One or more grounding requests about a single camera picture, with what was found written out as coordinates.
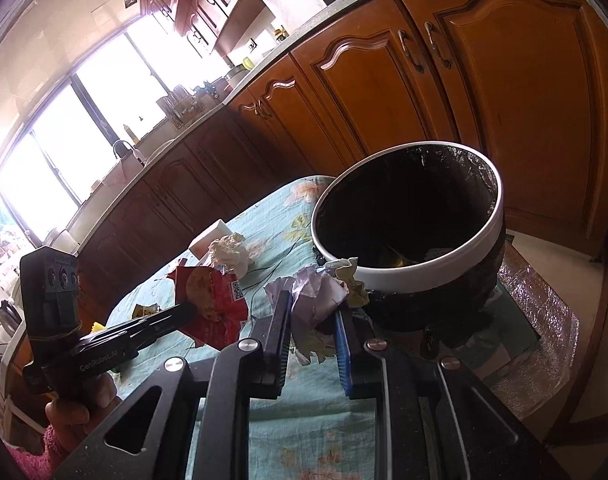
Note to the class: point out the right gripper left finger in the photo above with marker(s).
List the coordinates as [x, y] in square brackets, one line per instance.
[190, 420]

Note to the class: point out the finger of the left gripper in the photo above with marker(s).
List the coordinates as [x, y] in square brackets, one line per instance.
[143, 327]

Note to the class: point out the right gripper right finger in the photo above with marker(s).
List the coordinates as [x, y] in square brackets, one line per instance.
[434, 420]

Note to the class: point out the red snack wrapper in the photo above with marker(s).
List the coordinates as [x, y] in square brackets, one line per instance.
[218, 303]

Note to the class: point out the white foam block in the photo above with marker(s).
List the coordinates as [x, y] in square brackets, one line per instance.
[200, 244]

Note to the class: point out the white tissue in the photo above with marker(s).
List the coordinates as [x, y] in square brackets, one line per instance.
[230, 254]

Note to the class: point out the pink sleeve left forearm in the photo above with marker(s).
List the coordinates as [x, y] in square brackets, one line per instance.
[40, 467]

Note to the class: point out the white trash bin black liner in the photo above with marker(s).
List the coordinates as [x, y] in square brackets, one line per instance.
[425, 222]

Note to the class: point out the kitchen sink faucet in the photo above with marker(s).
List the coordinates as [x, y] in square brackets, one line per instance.
[122, 149]

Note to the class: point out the wooden kitchen base cabinets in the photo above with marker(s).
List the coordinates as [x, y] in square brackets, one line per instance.
[523, 81]

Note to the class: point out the white kitchen countertop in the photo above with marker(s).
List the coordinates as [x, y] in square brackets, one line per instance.
[128, 171]

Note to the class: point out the left hand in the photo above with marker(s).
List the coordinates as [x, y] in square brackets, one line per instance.
[72, 422]

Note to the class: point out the small yellow wrapper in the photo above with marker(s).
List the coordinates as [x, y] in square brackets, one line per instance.
[139, 310]

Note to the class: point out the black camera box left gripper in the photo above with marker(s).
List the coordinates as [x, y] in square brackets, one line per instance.
[49, 281]

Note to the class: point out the wooden upper wall cabinet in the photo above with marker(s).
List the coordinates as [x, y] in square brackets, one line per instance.
[219, 26]

